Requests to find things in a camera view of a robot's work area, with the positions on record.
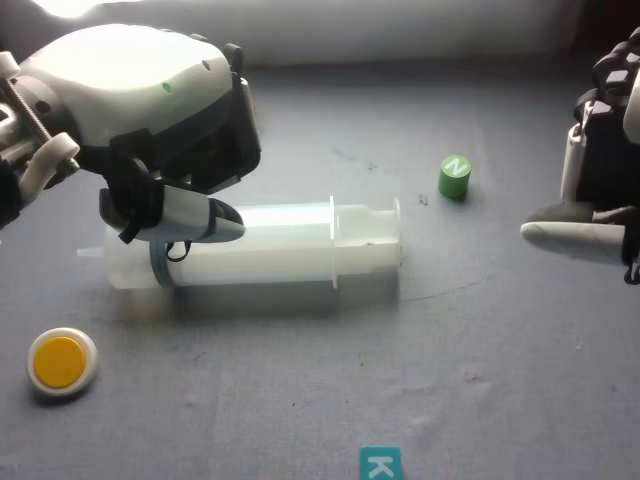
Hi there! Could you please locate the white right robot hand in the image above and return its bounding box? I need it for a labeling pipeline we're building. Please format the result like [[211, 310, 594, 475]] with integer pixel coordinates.
[[519, 27, 640, 285]]

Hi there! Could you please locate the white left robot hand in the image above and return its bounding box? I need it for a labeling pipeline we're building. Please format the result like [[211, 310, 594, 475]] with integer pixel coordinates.
[[18, 24, 264, 262]]

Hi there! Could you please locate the large translucent plastic syringe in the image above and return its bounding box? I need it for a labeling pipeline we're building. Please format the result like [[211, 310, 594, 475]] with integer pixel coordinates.
[[77, 194, 404, 292]]

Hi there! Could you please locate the green cylinder block letter N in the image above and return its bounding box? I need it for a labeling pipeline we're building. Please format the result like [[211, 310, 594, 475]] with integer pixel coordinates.
[[437, 154, 473, 203]]

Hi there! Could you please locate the yellow button white rim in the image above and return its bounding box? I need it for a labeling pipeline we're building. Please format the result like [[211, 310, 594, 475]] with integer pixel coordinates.
[[26, 327, 99, 403]]

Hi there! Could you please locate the grey table cloth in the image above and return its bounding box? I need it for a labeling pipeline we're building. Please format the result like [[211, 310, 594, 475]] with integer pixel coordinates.
[[0, 62, 640, 480]]

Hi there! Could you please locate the teal tile letter K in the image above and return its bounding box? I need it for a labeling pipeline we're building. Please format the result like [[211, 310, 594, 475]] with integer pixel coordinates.
[[359, 445, 404, 480]]

